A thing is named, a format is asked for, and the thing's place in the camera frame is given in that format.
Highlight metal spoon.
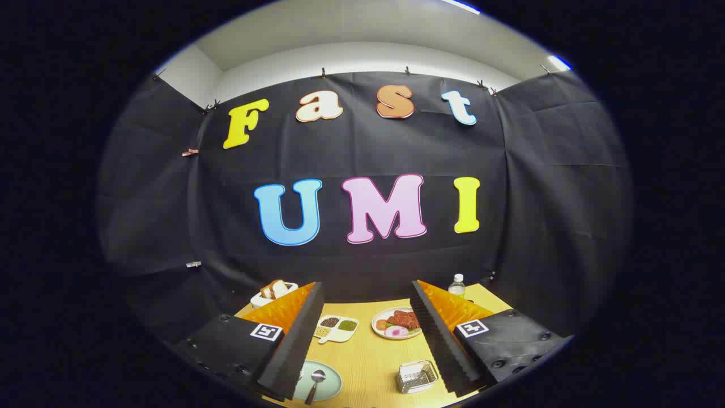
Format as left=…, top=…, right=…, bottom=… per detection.
left=305, top=369, right=327, bottom=405

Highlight light green plate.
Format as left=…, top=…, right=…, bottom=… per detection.
left=292, top=360, right=343, bottom=402

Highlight white oval food plate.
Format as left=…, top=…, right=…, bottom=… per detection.
left=372, top=307, right=423, bottom=340

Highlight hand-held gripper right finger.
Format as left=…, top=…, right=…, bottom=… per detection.
left=409, top=279, right=572, bottom=398

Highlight brown meat pieces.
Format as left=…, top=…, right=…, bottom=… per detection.
left=387, top=310, right=420, bottom=330

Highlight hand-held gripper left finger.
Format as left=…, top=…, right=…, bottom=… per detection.
left=173, top=282, right=325, bottom=402

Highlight metal drain basket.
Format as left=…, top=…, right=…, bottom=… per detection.
left=396, top=360, right=440, bottom=394

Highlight white divided dish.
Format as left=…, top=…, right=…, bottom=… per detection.
left=313, top=315, right=360, bottom=345

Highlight white toaster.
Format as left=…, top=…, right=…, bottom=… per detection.
left=251, top=282, right=299, bottom=309

